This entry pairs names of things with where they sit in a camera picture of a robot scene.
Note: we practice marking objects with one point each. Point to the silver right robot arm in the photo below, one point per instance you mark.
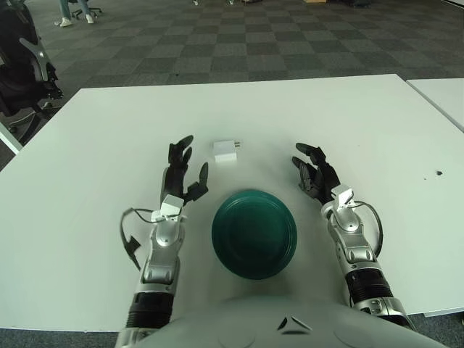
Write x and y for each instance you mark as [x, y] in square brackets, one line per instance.
[348, 224]

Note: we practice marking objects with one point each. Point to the grey robot torso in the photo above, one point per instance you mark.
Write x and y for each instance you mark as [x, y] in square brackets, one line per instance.
[253, 322]

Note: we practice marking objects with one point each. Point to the white charger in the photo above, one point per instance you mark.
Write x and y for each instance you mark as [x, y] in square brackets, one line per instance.
[224, 150]

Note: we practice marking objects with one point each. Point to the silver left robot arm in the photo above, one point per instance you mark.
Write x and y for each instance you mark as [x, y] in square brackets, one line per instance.
[163, 239]

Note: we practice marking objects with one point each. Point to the black office chair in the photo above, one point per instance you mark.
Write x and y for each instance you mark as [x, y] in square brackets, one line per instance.
[18, 72]

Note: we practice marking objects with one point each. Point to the green plate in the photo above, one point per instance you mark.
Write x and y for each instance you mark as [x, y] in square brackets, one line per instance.
[253, 235]

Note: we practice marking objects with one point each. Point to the person with white shoes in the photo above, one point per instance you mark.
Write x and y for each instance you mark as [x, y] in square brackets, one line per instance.
[65, 22]

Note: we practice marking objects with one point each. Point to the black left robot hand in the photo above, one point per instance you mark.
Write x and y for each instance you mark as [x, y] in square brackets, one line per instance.
[175, 181]

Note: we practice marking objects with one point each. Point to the black swivel chair base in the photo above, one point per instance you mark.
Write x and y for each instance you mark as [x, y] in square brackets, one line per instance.
[77, 13]

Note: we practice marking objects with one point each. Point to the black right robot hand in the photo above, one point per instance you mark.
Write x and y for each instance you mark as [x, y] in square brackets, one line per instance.
[324, 177]

